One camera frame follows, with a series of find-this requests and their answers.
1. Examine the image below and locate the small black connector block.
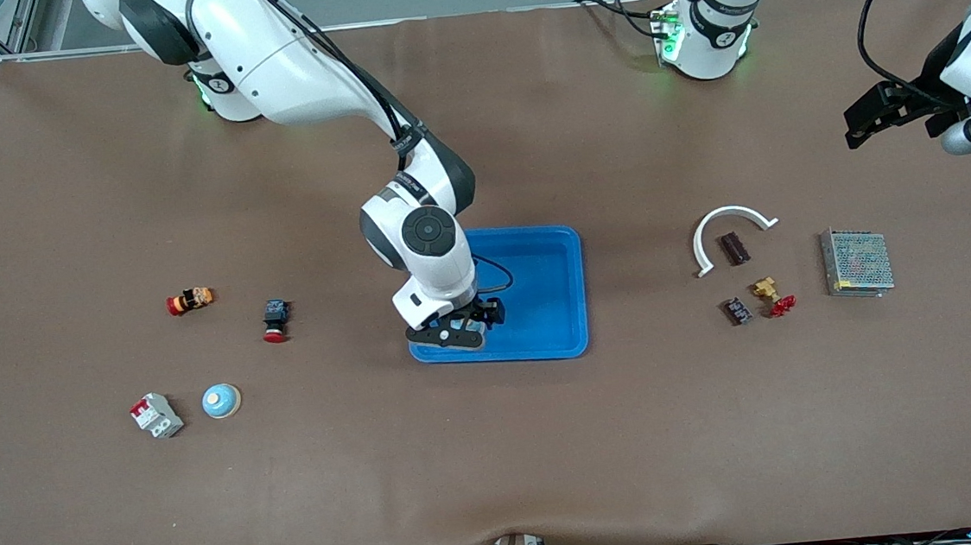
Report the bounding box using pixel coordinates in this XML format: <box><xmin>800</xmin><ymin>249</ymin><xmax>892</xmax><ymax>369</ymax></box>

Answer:
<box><xmin>720</xmin><ymin>295</ymin><xmax>755</xmax><ymax>327</ymax></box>

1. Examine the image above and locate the blue plastic tray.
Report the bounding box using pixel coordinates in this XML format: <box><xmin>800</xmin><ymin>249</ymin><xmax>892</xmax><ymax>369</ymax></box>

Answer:
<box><xmin>399</xmin><ymin>220</ymin><xmax>591</xmax><ymax>372</ymax></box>

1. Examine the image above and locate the brown table cover mat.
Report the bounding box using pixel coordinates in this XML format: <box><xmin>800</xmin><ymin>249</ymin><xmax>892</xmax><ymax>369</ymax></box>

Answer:
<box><xmin>0</xmin><ymin>0</ymin><xmax>971</xmax><ymax>545</ymax></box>

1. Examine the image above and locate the perforated metal power supply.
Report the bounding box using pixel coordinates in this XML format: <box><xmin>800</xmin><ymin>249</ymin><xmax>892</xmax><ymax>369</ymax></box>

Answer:
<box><xmin>819</xmin><ymin>225</ymin><xmax>897</xmax><ymax>302</ymax></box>

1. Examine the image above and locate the black push button red cap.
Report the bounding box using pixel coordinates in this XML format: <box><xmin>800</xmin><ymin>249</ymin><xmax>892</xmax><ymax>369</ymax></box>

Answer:
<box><xmin>261</xmin><ymin>299</ymin><xmax>293</xmax><ymax>345</ymax></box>

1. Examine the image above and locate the white semicircular pipe clamp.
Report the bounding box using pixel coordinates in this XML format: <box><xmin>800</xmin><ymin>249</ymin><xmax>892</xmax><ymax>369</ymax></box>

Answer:
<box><xmin>689</xmin><ymin>202</ymin><xmax>784</xmax><ymax>278</ymax></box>

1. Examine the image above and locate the brass valve red handwheel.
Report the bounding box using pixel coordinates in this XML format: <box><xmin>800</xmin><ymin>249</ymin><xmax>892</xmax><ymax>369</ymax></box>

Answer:
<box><xmin>750</xmin><ymin>274</ymin><xmax>798</xmax><ymax>320</ymax></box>

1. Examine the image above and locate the orange red emergency stop button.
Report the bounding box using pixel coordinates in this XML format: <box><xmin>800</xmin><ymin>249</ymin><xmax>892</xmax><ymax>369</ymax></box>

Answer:
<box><xmin>164</xmin><ymin>285</ymin><xmax>217</xmax><ymax>319</ymax></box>

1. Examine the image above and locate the white red circuit breaker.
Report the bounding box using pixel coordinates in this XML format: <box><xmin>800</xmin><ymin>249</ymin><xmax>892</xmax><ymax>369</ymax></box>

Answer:
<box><xmin>129</xmin><ymin>390</ymin><xmax>186</xmax><ymax>441</ymax></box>

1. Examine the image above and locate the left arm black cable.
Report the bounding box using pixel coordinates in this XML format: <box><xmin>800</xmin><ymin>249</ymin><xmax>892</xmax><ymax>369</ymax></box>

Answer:
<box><xmin>853</xmin><ymin>0</ymin><xmax>971</xmax><ymax>118</ymax></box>

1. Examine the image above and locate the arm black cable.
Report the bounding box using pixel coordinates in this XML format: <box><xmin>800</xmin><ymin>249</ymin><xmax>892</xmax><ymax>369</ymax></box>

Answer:
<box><xmin>256</xmin><ymin>0</ymin><xmax>516</xmax><ymax>315</ymax></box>
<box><xmin>853</xmin><ymin>0</ymin><xmax>971</xmax><ymax>118</ymax></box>

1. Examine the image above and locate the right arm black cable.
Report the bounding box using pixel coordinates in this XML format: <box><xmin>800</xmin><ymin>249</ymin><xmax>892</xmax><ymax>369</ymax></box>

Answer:
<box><xmin>256</xmin><ymin>0</ymin><xmax>516</xmax><ymax>315</ymax></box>

